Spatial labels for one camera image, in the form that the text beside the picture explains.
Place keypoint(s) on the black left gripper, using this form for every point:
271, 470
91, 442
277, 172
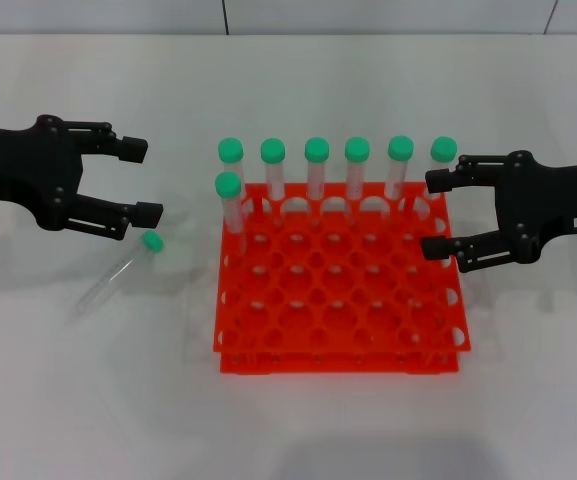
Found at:
23, 165

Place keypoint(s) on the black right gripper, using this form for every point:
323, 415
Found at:
558, 200

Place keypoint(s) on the green capped clear test tube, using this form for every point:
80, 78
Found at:
231, 150
228, 184
317, 149
357, 149
152, 241
443, 148
273, 150
401, 147

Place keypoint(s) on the orange plastic test tube rack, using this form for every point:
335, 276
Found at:
338, 280

